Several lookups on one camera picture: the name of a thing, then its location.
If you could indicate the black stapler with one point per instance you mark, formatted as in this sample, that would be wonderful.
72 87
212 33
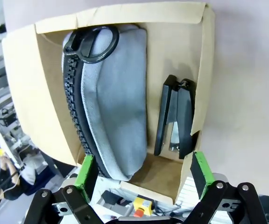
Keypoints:
183 112

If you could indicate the grey zipper pencil case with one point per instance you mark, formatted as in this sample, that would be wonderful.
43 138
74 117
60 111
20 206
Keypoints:
122 105

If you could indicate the open cardboard box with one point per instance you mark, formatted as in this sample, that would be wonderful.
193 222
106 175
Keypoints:
172 46

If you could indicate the aluminium profile frame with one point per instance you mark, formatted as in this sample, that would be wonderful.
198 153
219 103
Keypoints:
187 187

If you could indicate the background person in white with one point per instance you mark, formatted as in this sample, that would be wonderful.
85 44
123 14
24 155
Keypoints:
33 168

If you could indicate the background person in black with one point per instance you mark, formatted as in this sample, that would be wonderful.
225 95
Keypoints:
6 183

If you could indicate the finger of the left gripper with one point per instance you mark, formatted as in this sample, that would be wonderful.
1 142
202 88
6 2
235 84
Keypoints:
201 177
87 177

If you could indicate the yellow emergency stop button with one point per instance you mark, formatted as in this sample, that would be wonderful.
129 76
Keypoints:
144 206

